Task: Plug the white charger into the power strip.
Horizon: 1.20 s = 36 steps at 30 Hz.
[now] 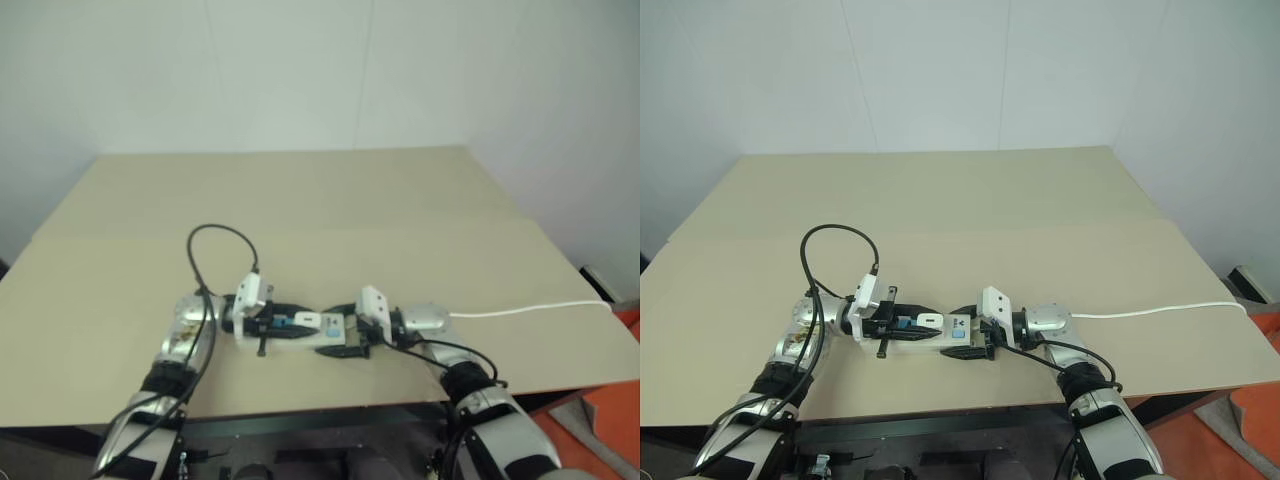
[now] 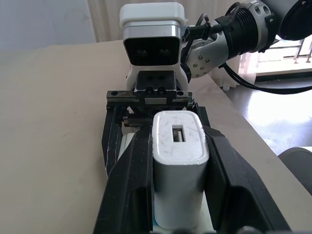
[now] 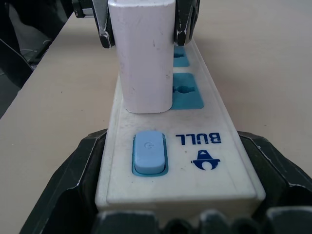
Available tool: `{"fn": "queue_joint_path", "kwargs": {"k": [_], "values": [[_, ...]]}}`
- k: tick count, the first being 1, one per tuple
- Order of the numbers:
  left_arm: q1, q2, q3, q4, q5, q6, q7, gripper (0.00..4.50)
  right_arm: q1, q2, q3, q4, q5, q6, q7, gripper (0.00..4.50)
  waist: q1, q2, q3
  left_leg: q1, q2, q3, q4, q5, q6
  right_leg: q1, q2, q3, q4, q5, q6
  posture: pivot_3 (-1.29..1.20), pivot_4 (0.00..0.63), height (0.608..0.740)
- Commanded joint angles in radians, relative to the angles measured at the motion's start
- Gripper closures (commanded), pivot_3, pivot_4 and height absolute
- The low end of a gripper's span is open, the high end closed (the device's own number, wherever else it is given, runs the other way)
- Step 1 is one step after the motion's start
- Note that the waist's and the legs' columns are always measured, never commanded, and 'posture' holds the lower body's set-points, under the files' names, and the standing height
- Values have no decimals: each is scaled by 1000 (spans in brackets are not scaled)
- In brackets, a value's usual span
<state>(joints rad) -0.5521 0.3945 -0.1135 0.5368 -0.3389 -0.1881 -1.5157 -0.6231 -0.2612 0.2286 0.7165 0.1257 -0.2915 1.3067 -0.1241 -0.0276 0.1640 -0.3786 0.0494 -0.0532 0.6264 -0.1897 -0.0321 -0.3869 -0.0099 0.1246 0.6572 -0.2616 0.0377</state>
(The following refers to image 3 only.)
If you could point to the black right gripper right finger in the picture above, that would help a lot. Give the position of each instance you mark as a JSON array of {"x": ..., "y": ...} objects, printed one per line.
[{"x": 280, "y": 178}]

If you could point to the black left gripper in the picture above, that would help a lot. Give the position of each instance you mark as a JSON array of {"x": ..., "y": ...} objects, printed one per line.
[{"x": 83, "y": 8}]

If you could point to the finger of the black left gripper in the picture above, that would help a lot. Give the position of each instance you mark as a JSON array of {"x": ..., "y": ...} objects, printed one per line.
[{"x": 186, "y": 22}]

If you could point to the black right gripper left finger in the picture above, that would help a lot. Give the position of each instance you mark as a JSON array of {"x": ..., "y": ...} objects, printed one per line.
[{"x": 73, "y": 180}]

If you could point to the white power strip blue sockets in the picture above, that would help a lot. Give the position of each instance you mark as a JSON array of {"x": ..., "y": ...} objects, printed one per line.
[{"x": 209, "y": 156}]

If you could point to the white charger block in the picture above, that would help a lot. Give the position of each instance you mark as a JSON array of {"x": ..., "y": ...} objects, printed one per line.
[{"x": 142, "y": 61}]

